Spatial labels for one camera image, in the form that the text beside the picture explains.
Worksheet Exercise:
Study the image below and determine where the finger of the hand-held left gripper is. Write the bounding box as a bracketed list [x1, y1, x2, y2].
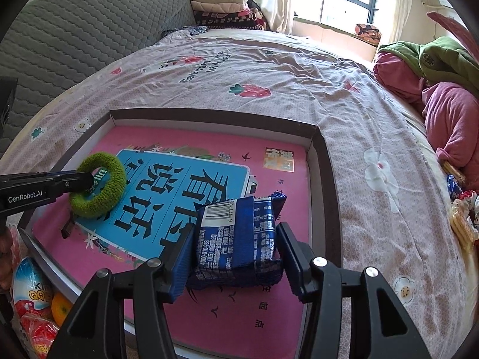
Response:
[0, 174, 94, 215]
[0, 170, 94, 188]

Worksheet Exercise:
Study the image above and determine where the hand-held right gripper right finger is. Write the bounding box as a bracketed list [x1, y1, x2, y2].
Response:
[276, 222, 431, 359]

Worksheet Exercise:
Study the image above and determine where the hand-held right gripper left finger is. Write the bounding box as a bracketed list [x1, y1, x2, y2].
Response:
[47, 227, 199, 359]

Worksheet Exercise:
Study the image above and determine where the green knitted scrunchie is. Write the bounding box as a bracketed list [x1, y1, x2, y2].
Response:
[69, 152, 128, 217]

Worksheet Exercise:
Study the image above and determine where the shallow box with pink base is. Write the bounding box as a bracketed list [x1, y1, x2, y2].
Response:
[17, 108, 343, 359]

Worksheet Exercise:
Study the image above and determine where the egg-shaped toy packet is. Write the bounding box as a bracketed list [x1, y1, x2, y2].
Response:
[13, 256, 57, 320]

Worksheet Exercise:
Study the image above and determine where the orange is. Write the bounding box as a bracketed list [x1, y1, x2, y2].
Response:
[51, 293, 73, 328]

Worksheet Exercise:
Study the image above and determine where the grey quilted headboard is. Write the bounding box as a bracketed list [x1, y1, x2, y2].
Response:
[0, 0, 197, 158]

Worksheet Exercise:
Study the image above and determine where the red white plastic packet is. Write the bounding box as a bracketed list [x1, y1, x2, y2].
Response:
[20, 314, 62, 359]

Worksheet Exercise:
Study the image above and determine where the yellow cracker packet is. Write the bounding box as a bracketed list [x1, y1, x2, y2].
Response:
[449, 204, 478, 255]

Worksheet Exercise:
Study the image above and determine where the small blue snack packet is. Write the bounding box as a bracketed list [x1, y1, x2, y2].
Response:
[446, 175, 465, 200]

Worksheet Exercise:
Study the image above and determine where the wafer biscuit packet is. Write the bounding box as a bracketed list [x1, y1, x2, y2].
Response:
[442, 161, 466, 184]

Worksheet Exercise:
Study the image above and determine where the dark crumpled cloth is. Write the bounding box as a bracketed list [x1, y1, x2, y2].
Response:
[162, 25, 208, 39]

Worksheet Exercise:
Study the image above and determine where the pink fleece blanket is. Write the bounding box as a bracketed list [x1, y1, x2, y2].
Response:
[374, 50, 479, 191]

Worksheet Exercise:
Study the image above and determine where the dark patterned folded blanket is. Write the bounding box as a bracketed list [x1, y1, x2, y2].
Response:
[195, 10, 267, 31]

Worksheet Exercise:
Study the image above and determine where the green jacket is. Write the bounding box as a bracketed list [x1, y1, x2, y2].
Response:
[378, 36, 479, 98]

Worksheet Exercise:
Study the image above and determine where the cream curtain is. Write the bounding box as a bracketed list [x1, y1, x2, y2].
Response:
[389, 0, 417, 42]
[254, 0, 300, 34]

